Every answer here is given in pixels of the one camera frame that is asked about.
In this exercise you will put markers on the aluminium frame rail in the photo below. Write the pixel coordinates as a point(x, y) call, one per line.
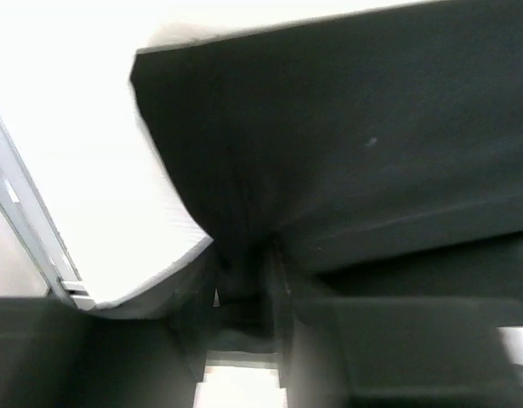
point(29, 218)

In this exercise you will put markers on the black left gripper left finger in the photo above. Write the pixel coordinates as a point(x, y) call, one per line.
point(149, 352)

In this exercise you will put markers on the black trousers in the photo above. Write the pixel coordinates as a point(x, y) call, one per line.
point(381, 153)

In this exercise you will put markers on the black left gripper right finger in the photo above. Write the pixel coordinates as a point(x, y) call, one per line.
point(383, 351)

